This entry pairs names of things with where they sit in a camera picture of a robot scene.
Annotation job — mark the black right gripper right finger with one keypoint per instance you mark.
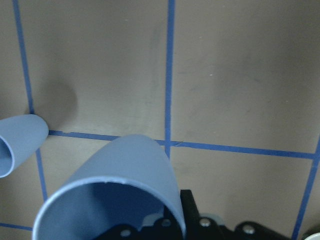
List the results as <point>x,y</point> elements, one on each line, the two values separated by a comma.
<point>206,228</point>

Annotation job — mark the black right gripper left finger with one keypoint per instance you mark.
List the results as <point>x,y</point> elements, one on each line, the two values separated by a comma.
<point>163,228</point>

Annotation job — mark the blue cup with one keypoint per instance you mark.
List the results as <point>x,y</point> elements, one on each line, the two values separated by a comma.
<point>20,137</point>
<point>128,181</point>

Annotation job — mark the mint green bowl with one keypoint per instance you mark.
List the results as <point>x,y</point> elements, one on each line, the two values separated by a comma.
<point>314,236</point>

